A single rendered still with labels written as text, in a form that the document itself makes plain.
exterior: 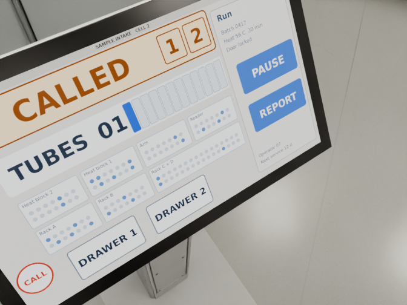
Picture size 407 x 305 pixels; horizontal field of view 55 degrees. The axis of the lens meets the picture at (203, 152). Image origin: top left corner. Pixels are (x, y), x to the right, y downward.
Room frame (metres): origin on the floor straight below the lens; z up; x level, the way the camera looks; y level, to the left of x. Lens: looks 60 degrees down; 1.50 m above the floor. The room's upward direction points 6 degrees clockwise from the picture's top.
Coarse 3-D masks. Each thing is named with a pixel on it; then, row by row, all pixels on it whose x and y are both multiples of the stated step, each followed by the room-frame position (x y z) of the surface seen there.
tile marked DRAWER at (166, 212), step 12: (192, 180) 0.23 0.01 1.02; (204, 180) 0.24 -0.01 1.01; (180, 192) 0.22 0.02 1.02; (192, 192) 0.22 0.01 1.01; (204, 192) 0.23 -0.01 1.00; (156, 204) 0.19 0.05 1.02; (168, 204) 0.20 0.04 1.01; (180, 204) 0.20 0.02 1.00; (192, 204) 0.21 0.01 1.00; (204, 204) 0.21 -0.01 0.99; (156, 216) 0.18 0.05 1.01; (168, 216) 0.19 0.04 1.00; (180, 216) 0.19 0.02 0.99; (156, 228) 0.17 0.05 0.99; (168, 228) 0.17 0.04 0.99
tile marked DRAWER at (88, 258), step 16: (128, 224) 0.16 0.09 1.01; (96, 240) 0.14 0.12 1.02; (112, 240) 0.14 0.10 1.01; (128, 240) 0.15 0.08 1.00; (144, 240) 0.15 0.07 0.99; (80, 256) 0.12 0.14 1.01; (96, 256) 0.12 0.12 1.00; (112, 256) 0.13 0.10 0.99; (80, 272) 0.10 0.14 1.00; (96, 272) 0.10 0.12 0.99
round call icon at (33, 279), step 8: (32, 264) 0.10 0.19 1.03; (40, 264) 0.10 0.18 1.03; (48, 264) 0.10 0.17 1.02; (16, 272) 0.09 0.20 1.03; (24, 272) 0.09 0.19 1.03; (32, 272) 0.09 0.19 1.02; (40, 272) 0.09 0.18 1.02; (48, 272) 0.09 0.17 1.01; (16, 280) 0.08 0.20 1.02; (24, 280) 0.08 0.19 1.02; (32, 280) 0.08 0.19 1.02; (40, 280) 0.08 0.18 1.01; (48, 280) 0.09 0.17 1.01; (56, 280) 0.09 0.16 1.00; (24, 288) 0.07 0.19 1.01; (32, 288) 0.07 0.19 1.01; (40, 288) 0.08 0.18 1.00; (48, 288) 0.08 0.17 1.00; (24, 296) 0.07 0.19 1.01; (32, 296) 0.07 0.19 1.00
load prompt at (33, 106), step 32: (160, 32) 0.35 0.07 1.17; (192, 32) 0.37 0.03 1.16; (96, 64) 0.29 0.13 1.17; (128, 64) 0.31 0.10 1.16; (160, 64) 0.32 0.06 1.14; (0, 96) 0.23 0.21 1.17; (32, 96) 0.24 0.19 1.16; (64, 96) 0.25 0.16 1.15; (96, 96) 0.27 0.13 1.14; (0, 128) 0.21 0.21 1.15; (32, 128) 0.22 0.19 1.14
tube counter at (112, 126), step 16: (208, 64) 0.35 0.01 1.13; (176, 80) 0.32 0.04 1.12; (192, 80) 0.33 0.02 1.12; (208, 80) 0.34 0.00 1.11; (224, 80) 0.34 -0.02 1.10; (144, 96) 0.29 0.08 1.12; (160, 96) 0.30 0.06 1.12; (176, 96) 0.30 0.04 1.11; (192, 96) 0.31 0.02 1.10; (208, 96) 0.32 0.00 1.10; (112, 112) 0.26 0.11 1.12; (128, 112) 0.27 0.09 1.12; (144, 112) 0.27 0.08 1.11; (160, 112) 0.28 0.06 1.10; (176, 112) 0.29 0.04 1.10; (96, 128) 0.24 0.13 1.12; (112, 128) 0.25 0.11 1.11; (128, 128) 0.25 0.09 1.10; (144, 128) 0.26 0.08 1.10; (112, 144) 0.23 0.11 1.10
